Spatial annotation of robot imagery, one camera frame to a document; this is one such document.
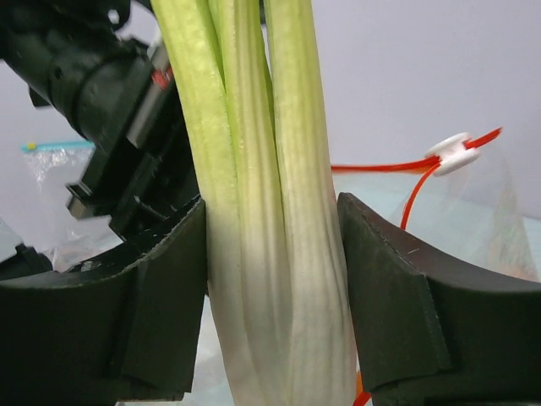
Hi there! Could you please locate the clear bag with orange zipper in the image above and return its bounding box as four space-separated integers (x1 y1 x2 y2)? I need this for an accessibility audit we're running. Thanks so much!
329 125 540 406

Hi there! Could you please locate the toy green onion leek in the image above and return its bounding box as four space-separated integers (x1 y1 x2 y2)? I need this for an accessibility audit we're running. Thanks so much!
152 1 356 405

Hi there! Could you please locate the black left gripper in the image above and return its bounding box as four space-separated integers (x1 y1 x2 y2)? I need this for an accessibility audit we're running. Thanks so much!
0 0 202 272

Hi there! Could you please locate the clear bag with teal zipper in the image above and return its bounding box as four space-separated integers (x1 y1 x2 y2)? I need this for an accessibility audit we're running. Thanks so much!
21 141 101 250

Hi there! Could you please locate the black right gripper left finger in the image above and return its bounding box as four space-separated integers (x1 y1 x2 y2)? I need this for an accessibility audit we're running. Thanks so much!
1 198 206 405

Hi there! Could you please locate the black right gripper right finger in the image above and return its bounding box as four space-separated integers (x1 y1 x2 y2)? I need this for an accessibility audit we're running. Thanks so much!
338 193 540 405

